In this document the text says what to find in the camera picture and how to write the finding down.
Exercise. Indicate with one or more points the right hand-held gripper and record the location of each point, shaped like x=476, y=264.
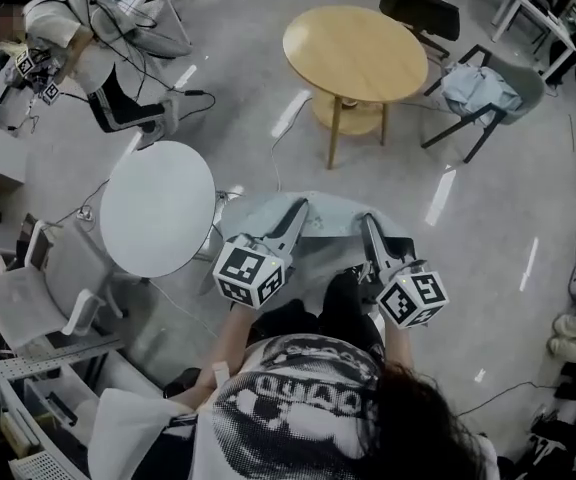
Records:
x=413, y=298

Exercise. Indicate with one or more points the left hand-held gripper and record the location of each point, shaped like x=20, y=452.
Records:
x=248, y=273

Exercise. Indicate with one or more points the light blue cloth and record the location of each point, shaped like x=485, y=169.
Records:
x=330, y=218
x=478, y=93

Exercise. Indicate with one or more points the person's left forearm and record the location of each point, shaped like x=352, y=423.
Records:
x=228, y=338

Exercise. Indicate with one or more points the person's right forearm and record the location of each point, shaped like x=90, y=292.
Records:
x=398, y=348

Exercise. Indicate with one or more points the person's black trousers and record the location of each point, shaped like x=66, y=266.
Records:
x=333, y=308

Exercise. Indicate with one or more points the round white table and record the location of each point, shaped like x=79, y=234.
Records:
x=158, y=208

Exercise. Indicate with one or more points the round wooden table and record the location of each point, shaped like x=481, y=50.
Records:
x=353, y=53

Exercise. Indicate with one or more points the crumpled light blue cloth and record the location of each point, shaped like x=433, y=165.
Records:
x=478, y=93

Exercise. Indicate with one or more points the person's white printed shirt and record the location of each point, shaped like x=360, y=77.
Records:
x=288, y=418

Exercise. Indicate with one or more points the black round bin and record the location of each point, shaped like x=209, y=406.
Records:
x=180, y=383

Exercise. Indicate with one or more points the grey chair with black legs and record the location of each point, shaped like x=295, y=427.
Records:
x=523, y=88

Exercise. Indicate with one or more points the white office chair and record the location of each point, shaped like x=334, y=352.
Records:
x=28, y=293

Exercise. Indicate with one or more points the white metal shelving rack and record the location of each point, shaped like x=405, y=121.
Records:
x=43, y=363

